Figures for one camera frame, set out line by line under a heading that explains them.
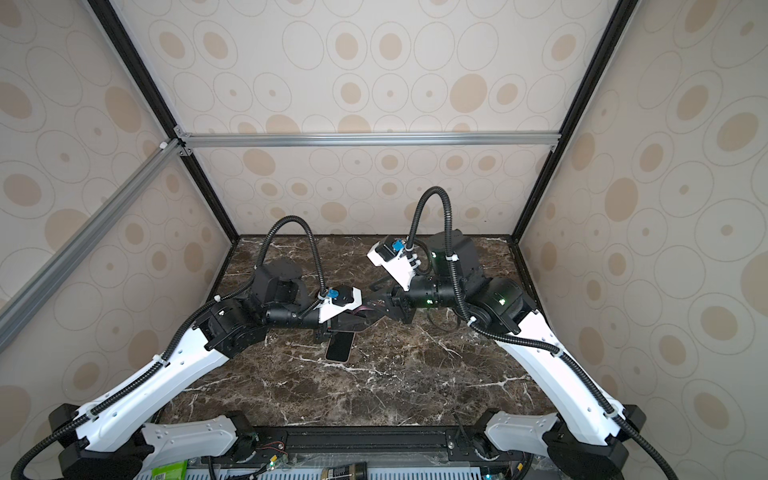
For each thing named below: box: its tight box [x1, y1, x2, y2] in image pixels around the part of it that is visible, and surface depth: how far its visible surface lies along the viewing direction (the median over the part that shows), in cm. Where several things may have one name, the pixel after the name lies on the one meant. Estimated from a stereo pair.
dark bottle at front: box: [321, 461, 368, 480], surface depth 69 cm
